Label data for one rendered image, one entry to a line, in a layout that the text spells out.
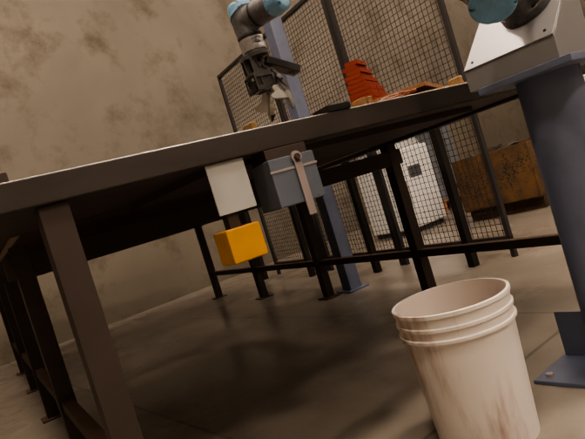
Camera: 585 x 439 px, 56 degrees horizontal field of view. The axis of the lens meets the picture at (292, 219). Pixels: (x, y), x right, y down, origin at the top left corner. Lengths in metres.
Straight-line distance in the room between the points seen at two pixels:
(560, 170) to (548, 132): 0.11
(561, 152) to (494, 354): 0.60
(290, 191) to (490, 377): 0.64
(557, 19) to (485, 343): 0.85
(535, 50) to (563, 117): 0.19
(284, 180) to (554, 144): 0.76
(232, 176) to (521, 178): 4.23
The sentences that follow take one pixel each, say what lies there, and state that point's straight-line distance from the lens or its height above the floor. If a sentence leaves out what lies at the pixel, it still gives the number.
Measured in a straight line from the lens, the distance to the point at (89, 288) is 1.19.
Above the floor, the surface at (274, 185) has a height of 0.77.
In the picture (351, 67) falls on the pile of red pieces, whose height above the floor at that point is 1.26.
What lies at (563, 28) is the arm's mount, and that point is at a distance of 1.67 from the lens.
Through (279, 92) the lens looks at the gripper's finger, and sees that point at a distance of 1.64.
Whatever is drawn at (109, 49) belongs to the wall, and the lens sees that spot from 7.23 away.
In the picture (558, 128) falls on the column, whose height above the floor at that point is 0.70.
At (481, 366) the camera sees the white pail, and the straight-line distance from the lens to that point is 1.40.
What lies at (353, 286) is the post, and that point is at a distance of 3.86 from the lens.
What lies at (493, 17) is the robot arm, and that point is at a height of 1.01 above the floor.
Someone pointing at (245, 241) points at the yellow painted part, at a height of 0.66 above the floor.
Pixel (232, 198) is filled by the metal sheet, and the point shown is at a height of 0.77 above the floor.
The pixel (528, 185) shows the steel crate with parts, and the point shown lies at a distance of 5.32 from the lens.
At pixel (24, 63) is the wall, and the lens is 6.87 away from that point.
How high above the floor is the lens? 0.72
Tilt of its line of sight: 2 degrees down
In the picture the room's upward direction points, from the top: 17 degrees counter-clockwise
